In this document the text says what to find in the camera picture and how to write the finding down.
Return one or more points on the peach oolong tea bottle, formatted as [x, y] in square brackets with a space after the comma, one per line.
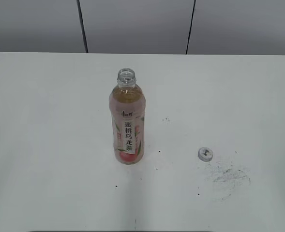
[127, 105]

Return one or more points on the white bottle cap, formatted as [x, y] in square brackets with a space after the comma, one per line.
[205, 154]

